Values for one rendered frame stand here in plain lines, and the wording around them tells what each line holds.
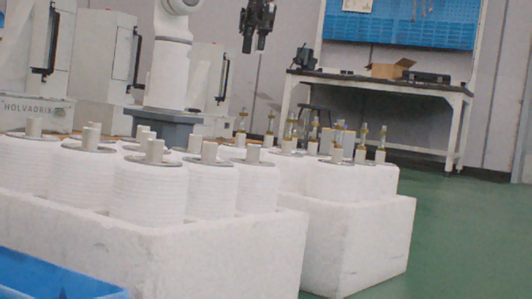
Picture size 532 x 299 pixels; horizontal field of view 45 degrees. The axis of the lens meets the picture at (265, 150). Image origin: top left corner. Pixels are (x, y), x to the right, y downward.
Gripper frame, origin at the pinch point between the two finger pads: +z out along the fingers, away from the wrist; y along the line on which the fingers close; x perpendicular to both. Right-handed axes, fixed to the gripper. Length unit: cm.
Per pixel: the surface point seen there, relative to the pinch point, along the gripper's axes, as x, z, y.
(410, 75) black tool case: 301, -35, -323
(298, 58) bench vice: 218, -37, -377
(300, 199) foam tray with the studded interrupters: 4.3, 29.6, 21.8
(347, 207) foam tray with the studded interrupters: 9.7, 29.3, 30.2
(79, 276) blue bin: -43, 35, 55
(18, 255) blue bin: -49, 35, 46
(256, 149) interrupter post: -14.4, 19.6, 38.1
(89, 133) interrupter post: -41, 20, 40
